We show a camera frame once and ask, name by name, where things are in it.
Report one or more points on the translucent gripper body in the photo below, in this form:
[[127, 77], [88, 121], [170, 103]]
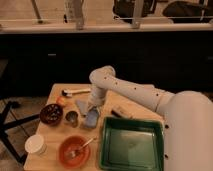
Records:
[[94, 103]]

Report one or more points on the blue sponge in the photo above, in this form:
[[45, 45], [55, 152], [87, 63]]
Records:
[[91, 118]]

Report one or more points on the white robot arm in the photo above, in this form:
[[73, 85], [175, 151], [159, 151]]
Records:
[[188, 118]]

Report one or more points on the small metal cup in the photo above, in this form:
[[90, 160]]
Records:
[[72, 118]]

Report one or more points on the white paper cup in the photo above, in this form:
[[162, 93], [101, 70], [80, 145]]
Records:
[[35, 144]]

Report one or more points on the grey blue cloth piece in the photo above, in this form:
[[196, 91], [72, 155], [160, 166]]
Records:
[[82, 106]]

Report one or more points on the small orange fruit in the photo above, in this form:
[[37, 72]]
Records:
[[62, 101]]

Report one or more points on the dark red bowl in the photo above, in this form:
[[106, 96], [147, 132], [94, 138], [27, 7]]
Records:
[[51, 114]]

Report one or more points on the green plastic tray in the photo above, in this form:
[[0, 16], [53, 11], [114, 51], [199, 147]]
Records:
[[131, 145]]

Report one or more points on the orange bowl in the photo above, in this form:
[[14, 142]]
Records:
[[69, 144]]

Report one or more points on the black office chair base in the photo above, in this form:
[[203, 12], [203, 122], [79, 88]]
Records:
[[4, 125]]

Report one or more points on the black bag on ledge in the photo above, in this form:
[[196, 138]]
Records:
[[124, 9]]

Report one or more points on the black handled scrub brush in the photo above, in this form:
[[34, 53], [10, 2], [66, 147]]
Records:
[[120, 112]]

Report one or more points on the white handled kitchen tool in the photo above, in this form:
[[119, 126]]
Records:
[[70, 93]]

